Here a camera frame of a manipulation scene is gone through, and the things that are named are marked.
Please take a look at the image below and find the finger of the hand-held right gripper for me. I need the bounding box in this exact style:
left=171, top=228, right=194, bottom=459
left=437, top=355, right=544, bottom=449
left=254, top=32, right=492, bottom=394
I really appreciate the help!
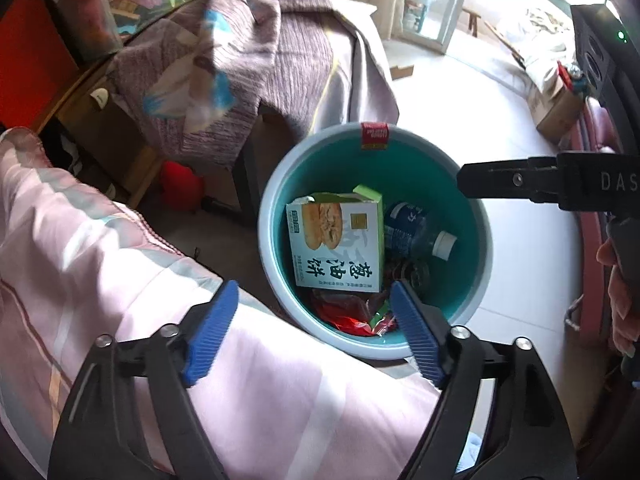
left=457, top=156, right=561, bottom=206

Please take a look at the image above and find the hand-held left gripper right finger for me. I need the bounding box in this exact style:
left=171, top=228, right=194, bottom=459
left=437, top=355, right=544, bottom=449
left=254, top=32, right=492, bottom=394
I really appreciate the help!
left=389, top=281, right=578, bottom=480

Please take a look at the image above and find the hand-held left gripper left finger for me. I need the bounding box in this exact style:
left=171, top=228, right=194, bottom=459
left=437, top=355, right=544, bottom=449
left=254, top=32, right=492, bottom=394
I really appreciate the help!
left=47, top=280, right=240, bottom=480

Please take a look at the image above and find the red yellow snack bag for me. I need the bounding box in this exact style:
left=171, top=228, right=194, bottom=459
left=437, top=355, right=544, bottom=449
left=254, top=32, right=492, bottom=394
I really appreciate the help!
left=310, top=287, right=398, bottom=337

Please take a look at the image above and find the clear blue-label water bottle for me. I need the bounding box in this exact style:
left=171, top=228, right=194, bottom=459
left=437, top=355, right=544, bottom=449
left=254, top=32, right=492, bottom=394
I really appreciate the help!
left=384, top=201, right=458, bottom=261

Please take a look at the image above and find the green white food box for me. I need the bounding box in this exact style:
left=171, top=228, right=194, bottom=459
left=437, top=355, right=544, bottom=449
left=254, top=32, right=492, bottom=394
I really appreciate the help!
left=285, top=185, right=386, bottom=293

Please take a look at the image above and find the teal plastic bin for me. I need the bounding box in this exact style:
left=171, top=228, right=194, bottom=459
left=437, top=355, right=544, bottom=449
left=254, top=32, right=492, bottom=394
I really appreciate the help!
left=257, top=122, right=494, bottom=361

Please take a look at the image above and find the person's right hand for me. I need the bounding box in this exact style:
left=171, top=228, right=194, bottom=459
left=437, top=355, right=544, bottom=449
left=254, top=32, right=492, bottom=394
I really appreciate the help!
left=597, top=234, right=640, bottom=356

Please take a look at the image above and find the dark red sofa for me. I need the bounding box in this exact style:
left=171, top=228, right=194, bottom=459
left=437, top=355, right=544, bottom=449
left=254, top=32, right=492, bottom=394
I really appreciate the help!
left=570, top=97, right=640, bottom=341

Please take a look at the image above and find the brown cardboard box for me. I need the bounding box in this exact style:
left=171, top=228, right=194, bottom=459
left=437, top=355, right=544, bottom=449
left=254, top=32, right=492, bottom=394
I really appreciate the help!
left=527, top=75, right=586, bottom=143

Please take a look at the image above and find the pink striped tablecloth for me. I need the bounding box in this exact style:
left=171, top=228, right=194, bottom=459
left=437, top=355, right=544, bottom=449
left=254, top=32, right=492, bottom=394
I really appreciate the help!
left=0, top=127, right=481, bottom=480

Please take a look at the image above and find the red plastic bag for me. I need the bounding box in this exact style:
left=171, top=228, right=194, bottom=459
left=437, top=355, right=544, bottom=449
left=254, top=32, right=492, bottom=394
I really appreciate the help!
left=160, top=160, right=206, bottom=211

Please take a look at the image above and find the white cloth pile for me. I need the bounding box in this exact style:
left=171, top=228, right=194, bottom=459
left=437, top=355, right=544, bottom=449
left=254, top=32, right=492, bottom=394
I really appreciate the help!
left=520, top=7, right=576, bottom=76

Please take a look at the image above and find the glass sliding door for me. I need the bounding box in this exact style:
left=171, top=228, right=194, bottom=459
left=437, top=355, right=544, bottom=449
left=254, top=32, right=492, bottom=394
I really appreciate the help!
left=400, top=0, right=476, bottom=53

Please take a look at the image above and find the purple grey blanket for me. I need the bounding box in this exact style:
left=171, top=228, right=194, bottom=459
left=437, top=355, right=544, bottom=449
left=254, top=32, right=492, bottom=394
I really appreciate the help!
left=107, top=0, right=398, bottom=171

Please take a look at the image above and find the red cardboard box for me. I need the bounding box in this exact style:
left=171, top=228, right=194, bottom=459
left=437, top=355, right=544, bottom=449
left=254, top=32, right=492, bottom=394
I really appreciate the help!
left=0, top=0, right=81, bottom=126

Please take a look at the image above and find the pink clear gift bag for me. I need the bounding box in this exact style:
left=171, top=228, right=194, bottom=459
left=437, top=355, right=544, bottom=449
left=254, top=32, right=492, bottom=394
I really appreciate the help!
left=50, top=0, right=126, bottom=58

